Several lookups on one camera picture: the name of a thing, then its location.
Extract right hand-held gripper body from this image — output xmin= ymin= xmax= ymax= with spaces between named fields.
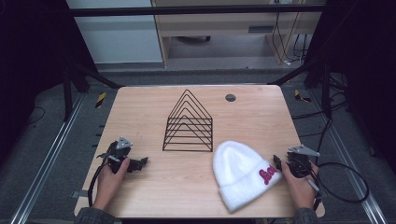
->
xmin=285 ymin=144 xmax=321 ymax=179

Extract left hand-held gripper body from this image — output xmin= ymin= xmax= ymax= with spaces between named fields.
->
xmin=96 ymin=135 xmax=138 ymax=175

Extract white knitted beanie hat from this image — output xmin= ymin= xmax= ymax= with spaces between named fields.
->
xmin=212 ymin=140 xmax=285 ymax=214

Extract person's right hand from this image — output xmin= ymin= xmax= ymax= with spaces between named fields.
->
xmin=280 ymin=161 xmax=320 ymax=211

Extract person's left hand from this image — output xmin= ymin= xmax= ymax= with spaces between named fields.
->
xmin=92 ymin=157 xmax=131 ymax=212

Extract yellow black striped tape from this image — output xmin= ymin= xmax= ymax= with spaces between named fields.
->
xmin=94 ymin=91 xmax=107 ymax=109
xmin=293 ymin=89 xmax=313 ymax=104

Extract black metal stand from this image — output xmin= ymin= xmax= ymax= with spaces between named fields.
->
xmin=266 ymin=57 xmax=333 ymax=119
xmin=61 ymin=61 xmax=125 ymax=123

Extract white cabinet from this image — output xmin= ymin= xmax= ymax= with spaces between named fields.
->
xmin=64 ymin=0 xmax=164 ymax=65

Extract black curtain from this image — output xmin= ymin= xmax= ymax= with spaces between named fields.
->
xmin=0 ymin=0 xmax=98 ymax=166
xmin=304 ymin=0 xmax=396 ymax=175

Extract light wooden desk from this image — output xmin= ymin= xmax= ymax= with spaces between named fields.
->
xmin=151 ymin=0 xmax=327 ymax=68

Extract black horizontal bar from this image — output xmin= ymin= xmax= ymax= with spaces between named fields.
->
xmin=66 ymin=4 xmax=327 ymax=18

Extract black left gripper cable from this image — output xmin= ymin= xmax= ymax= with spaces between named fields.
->
xmin=87 ymin=161 xmax=110 ymax=208

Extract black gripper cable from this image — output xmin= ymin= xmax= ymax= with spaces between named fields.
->
xmin=87 ymin=161 xmax=110 ymax=208
xmin=306 ymin=161 xmax=371 ymax=213

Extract black floor cables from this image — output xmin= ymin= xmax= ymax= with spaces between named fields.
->
xmin=290 ymin=73 xmax=351 ymax=139

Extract aluminium floor rail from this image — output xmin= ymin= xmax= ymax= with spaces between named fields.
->
xmin=8 ymin=92 xmax=86 ymax=224
xmin=309 ymin=89 xmax=389 ymax=224

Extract black wire rack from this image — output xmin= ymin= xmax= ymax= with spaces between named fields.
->
xmin=162 ymin=89 xmax=215 ymax=153

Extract grey metal table bracket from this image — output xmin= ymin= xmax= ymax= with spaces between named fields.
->
xmin=70 ymin=189 xmax=90 ymax=199

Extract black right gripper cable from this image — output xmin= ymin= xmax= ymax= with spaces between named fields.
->
xmin=306 ymin=161 xmax=371 ymax=213

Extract hanging desk cables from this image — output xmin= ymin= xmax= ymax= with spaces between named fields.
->
xmin=271 ymin=10 xmax=310 ymax=67

